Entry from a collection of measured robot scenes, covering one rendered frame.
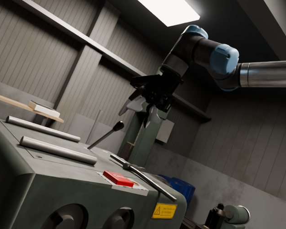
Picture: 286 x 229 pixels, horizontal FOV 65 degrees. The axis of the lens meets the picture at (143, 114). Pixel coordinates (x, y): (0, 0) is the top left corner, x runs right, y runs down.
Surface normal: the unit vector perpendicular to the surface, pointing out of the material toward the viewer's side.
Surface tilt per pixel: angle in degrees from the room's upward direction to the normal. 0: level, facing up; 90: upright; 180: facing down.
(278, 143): 90
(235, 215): 90
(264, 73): 112
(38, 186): 90
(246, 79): 135
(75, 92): 90
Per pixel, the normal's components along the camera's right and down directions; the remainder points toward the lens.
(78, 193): 0.67, 0.22
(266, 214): -0.72, -0.36
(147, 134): 0.33, 0.03
